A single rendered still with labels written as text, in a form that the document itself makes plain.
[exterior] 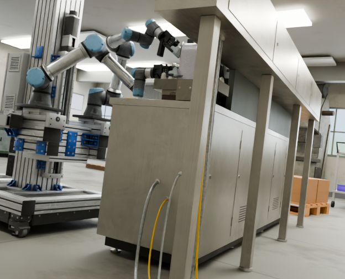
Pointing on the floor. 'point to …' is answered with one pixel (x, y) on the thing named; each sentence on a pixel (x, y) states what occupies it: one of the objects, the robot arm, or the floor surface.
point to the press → (320, 157)
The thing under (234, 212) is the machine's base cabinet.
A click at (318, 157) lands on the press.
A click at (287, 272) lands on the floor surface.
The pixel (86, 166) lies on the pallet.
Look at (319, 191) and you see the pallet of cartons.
